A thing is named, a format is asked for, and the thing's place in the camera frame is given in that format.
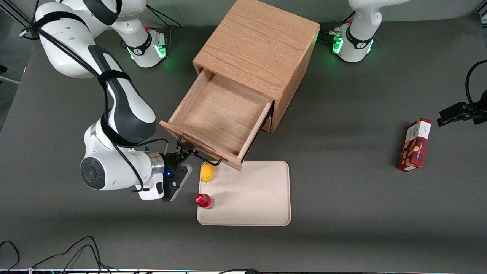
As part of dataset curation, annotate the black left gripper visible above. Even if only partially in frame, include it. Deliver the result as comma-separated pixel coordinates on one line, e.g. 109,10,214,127
436,89,487,127

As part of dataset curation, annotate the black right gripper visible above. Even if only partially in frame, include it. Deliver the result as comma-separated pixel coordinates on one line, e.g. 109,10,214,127
162,138,199,180

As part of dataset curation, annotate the long black drawer handle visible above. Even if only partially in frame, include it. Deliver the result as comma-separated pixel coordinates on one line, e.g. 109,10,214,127
189,147,223,167

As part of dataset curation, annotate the wooden drawer with long handle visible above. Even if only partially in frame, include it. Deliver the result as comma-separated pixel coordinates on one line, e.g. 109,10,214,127
159,68,275,172

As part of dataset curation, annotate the wooden drawer cabinet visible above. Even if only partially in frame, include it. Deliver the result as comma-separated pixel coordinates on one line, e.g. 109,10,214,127
193,0,320,133

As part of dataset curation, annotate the yellow squeeze bottle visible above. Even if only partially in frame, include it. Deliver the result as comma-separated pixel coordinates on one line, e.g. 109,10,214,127
200,162,216,183

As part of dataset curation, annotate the red snack box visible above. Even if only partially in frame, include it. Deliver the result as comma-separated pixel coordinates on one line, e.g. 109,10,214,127
397,118,433,172

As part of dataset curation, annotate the red ketchup bottle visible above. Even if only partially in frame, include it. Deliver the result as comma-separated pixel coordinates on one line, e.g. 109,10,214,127
195,193,215,210

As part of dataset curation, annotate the beige plastic tray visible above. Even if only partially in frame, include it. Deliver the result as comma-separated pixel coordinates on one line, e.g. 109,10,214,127
197,160,291,227

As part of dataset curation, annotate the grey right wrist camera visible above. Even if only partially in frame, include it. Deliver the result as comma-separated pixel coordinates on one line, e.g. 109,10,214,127
162,164,193,202

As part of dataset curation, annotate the black left wrist cable loop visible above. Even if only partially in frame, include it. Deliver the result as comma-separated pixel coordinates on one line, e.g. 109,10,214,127
466,60,487,108

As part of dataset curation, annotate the black cable at table edge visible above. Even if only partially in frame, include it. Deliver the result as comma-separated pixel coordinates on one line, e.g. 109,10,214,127
217,268,263,274

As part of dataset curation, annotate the black right base cable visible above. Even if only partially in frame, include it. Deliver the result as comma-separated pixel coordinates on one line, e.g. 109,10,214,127
145,6,183,29

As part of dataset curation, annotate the black base cable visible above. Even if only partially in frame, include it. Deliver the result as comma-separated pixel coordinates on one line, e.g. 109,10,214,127
319,11,356,43
145,6,183,29

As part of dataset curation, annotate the black double floor cable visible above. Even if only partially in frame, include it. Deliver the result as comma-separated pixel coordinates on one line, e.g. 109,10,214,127
32,236,116,273

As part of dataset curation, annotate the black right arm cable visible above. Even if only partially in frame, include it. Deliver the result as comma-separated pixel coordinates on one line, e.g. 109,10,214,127
19,0,170,193

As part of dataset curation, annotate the black left base cable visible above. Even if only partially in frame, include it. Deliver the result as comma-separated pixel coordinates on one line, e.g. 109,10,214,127
319,11,356,43

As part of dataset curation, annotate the black looped floor cable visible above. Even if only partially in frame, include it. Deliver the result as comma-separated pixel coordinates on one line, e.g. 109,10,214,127
0,240,20,273

